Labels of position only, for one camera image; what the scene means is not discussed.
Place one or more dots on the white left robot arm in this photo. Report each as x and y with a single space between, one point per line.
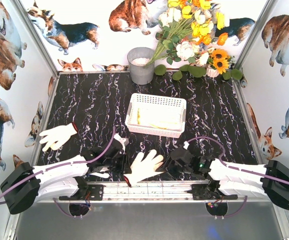
26 179

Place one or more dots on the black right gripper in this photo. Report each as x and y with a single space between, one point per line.
174 162

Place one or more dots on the white plastic storage basket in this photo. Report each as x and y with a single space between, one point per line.
139 100

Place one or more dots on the sunflower pot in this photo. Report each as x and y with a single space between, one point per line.
219 63

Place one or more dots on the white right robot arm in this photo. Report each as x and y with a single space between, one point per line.
228 179

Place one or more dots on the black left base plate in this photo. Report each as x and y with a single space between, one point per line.
93 192

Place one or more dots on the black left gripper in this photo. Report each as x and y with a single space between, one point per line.
119 160

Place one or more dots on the orange dotted white glove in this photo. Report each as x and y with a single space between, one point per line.
158 118

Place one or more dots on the grey metal bucket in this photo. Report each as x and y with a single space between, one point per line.
140 65

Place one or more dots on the aluminium front rail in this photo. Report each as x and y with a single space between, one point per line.
119 191

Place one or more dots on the artificial flower bouquet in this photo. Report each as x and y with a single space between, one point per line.
189 28

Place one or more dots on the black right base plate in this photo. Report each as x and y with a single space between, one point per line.
210 191

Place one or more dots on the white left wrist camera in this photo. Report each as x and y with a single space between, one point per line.
123 141

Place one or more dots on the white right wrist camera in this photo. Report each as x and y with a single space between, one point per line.
185 145

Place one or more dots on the blue dotted white glove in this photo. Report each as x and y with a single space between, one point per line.
100 175

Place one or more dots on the cream knit glove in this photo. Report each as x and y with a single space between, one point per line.
144 167
56 137

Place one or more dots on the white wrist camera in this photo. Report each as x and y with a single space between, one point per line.
123 141
185 145

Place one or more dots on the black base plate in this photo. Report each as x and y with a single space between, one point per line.
93 192
210 191

